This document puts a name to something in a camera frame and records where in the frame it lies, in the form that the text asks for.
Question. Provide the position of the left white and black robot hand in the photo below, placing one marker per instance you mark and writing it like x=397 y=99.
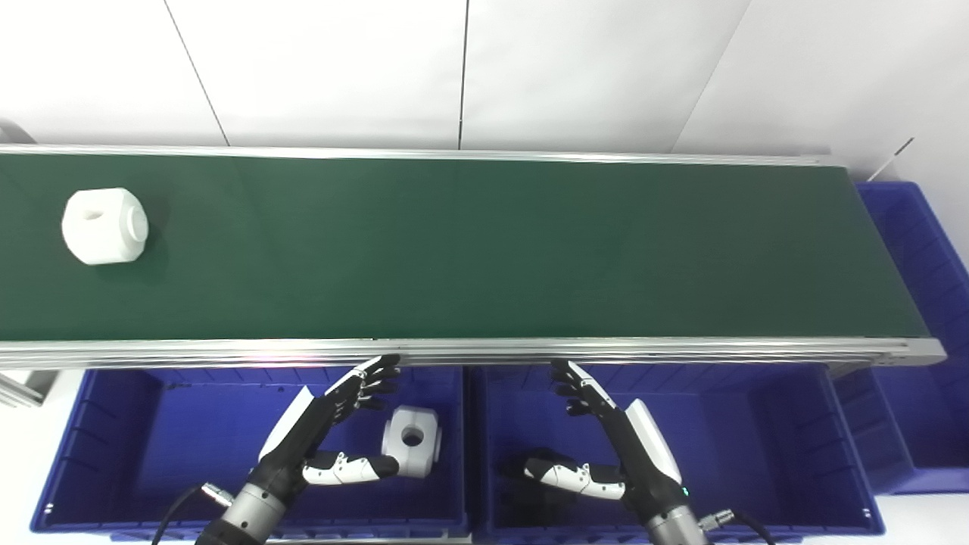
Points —
x=299 y=443

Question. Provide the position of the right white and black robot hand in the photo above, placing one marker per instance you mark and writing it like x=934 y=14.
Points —
x=643 y=462

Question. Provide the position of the thin grey rod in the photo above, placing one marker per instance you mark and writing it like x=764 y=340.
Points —
x=891 y=159

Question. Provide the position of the green conveyor belt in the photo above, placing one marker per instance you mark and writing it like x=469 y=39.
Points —
x=484 y=250
x=530 y=352

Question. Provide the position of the blue plastic bin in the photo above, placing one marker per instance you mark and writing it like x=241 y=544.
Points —
x=757 y=446
x=920 y=257
x=189 y=439

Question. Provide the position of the white plastic part with hole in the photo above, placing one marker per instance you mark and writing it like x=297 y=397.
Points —
x=106 y=235
x=424 y=454

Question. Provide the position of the aluminium conveyor leg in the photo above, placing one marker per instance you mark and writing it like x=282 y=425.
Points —
x=26 y=387

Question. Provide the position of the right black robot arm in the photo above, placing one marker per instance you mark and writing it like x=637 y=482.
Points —
x=676 y=530

